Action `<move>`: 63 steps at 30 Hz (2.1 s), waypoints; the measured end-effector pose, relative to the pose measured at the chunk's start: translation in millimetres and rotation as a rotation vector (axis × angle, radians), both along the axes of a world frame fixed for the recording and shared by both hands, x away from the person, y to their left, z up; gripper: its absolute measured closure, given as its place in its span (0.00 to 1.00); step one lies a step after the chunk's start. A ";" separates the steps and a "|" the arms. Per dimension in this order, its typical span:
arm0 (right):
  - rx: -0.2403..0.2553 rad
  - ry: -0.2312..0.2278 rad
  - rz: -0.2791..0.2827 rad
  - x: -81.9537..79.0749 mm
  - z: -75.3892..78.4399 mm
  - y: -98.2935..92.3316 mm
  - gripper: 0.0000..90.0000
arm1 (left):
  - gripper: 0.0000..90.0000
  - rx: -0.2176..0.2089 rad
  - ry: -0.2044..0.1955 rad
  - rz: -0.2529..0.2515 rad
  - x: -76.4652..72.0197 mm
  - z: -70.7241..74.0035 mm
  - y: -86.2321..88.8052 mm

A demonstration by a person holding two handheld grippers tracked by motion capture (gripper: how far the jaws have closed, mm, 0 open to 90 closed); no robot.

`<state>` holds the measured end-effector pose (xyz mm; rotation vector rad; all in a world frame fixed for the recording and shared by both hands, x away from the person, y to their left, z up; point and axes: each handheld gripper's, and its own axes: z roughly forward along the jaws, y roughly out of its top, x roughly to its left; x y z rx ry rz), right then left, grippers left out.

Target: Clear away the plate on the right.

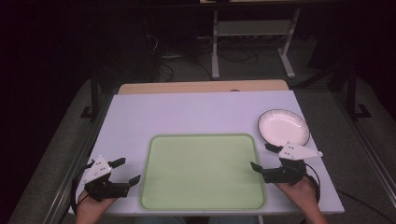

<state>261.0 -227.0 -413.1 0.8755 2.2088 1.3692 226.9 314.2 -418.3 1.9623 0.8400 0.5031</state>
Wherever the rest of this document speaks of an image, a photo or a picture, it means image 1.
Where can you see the light green tray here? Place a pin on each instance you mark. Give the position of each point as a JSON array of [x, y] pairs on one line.
[[202, 171]]

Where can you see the white metal desk frame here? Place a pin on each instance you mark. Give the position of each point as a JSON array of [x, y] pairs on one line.
[[253, 31]]

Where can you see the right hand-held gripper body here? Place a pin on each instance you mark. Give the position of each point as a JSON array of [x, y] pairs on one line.
[[291, 163]]

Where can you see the black metal stand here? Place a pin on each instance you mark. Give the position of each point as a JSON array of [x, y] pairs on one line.
[[353, 96], [93, 99]]

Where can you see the white round plate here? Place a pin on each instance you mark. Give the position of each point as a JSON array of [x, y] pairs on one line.
[[283, 127]]

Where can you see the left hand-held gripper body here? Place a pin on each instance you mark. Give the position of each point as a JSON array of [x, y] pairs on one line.
[[99, 179]]

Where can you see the wooden table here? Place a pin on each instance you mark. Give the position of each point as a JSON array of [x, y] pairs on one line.
[[202, 86]]

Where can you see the person's right hand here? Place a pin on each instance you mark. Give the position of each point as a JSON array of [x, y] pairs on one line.
[[299, 194]]

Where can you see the person's left hand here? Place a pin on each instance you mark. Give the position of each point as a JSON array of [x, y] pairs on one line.
[[91, 207]]

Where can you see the white table board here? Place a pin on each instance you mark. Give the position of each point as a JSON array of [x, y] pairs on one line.
[[193, 112]]

